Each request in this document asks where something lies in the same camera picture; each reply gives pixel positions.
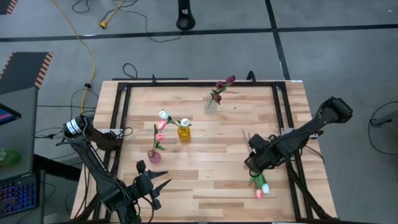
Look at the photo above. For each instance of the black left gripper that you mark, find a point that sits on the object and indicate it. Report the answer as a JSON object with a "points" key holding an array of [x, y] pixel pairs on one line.
{"points": [[143, 186]]}

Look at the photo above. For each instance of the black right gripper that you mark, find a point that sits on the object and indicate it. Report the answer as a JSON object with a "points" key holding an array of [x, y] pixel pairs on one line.
{"points": [[264, 154]]}

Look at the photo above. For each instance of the pink artificial tulip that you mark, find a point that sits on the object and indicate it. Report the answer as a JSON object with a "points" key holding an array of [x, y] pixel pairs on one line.
{"points": [[161, 124], [259, 193], [160, 137]]}

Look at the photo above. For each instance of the dark red artificial tulip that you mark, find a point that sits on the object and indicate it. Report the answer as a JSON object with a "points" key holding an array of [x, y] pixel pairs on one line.
{"points": [[230, 79], [217, 99], [219, 84]]}

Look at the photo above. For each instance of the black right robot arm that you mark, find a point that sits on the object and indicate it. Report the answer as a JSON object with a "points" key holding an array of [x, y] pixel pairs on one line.
{"points": [[311, 127]]}

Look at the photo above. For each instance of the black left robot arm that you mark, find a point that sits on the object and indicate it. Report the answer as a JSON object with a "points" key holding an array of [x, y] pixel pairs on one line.
{"points": [[99, 177]]}

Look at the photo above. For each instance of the pink glass vase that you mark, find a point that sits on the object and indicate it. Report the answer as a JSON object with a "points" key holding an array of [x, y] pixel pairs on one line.
{"points": [[154, 158]]}

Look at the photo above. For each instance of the amber glass vase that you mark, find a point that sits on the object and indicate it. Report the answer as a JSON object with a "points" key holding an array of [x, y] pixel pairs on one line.
{"points": [[184, 135]]}

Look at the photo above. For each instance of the clear glass vase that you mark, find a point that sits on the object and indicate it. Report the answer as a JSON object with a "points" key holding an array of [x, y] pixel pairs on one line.
{"points": [[210, 107]]}

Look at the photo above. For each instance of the black desk beam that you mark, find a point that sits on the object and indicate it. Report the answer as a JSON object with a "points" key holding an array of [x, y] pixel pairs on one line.
{"points": [[56, 167]]}

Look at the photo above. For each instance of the black floor tape strip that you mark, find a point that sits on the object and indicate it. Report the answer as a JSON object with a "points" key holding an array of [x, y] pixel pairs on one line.
{"points": [[281, 56], [199, 32]]}

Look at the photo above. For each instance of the black flat bar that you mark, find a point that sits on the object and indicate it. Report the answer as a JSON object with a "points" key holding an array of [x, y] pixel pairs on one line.
{"points": [[149, 79]]}

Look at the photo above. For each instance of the gray stand foot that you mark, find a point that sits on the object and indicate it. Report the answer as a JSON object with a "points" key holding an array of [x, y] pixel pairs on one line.
{"points": [[387, 119]]}

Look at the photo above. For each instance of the backlit computer keyboard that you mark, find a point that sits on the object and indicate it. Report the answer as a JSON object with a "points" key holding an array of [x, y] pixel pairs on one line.
{"points": [[17, 196]]}

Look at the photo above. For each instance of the gray desk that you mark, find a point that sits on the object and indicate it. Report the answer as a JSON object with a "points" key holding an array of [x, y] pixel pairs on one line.
{"points": [[21, 140]]}

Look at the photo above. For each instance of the green plastic bottle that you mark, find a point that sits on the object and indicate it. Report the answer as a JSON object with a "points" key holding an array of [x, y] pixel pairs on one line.
{"points": [[9, 157]]}

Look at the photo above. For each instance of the lit computer screen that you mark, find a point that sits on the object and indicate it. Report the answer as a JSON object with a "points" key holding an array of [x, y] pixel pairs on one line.
{"points": [[7, 115]]}

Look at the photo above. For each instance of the large black hazard-striped mat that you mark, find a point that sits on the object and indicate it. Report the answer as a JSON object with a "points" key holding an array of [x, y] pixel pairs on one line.
{"points": [[21, 71]]}

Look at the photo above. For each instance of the small black hazard-striped mat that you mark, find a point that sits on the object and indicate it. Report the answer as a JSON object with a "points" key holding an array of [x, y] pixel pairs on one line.
{"points": [[4, 4]]}

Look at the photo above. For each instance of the black metal table frame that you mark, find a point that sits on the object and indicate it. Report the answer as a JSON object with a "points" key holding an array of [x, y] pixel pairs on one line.
{"points": [[186, 84]]}

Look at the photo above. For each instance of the black stand post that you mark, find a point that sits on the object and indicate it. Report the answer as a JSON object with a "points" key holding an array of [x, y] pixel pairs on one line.
{"points": [[185, 23]]}

